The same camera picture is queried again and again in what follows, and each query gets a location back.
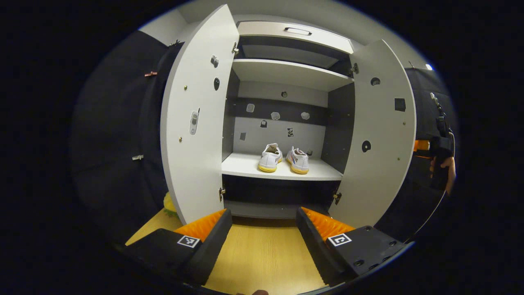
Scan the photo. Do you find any yellow plush toy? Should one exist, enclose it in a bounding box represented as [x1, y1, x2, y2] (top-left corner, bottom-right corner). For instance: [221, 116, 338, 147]
[163, 192, 178, 218]

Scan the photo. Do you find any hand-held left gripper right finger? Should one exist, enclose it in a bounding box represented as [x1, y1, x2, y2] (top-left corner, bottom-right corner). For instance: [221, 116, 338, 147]
[296, 207, 412, 287]

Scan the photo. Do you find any white canvas shoe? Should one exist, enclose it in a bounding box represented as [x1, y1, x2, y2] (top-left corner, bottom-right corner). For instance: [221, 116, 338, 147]
[286, 146, 310, 175]
[258, 143, 283, 173]

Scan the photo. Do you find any black backdrop cloth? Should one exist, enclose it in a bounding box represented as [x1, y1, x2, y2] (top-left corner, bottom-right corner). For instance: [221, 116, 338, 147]
[69, 29, 459, 243]

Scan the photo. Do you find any white cabinet door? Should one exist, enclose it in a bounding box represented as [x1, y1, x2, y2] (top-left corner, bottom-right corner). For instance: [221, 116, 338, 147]
[160, 4, 240, 225]
[327, 39, 417, 229]

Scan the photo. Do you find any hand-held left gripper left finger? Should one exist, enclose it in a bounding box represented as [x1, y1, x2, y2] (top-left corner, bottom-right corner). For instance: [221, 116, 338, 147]
[123, 208, 233, 287]

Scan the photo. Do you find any white cabinet drawer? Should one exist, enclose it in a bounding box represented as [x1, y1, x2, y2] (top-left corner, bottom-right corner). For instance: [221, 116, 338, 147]
[237, 20, 355, 54]

